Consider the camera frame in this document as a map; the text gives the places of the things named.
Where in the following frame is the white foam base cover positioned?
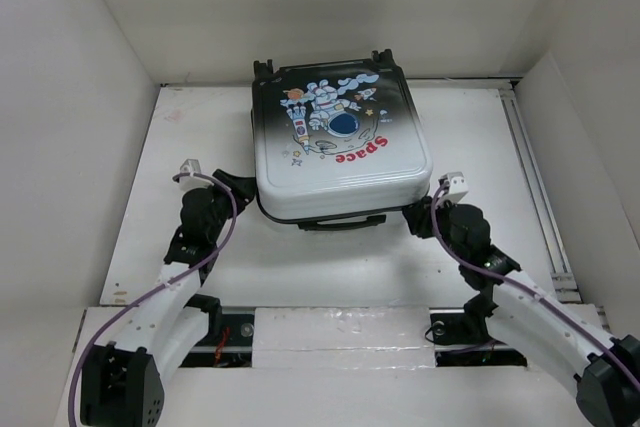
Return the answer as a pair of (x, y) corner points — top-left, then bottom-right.
(252, 307), (435, 371)

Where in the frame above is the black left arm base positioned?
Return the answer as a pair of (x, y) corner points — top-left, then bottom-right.
(154, 294), (255, 376)

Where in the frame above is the black white space suitcase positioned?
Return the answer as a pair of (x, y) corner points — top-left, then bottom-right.
(251, 49), (433, 230)

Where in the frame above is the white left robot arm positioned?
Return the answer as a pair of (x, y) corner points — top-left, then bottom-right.
(67, 167), (257, 426)

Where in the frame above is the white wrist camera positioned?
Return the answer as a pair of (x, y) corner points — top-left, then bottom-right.
(178, 158), (201, 182)
(439, 171), (469, 204)

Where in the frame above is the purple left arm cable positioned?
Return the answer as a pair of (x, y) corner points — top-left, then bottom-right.
(67, 171), (239, 427)

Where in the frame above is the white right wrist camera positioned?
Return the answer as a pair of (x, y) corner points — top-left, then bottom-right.
(439, 171), (469, 204)

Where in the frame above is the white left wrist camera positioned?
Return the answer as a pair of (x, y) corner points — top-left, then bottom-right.
(178, 158), (201, 182)

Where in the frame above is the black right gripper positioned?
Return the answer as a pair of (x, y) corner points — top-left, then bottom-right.
(401, 193), (467, 263)

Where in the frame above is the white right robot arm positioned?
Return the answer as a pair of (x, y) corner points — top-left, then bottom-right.
(402, 196), (639, 426)

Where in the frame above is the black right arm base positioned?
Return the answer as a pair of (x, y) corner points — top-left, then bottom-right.
(424, 294), (528, 367)

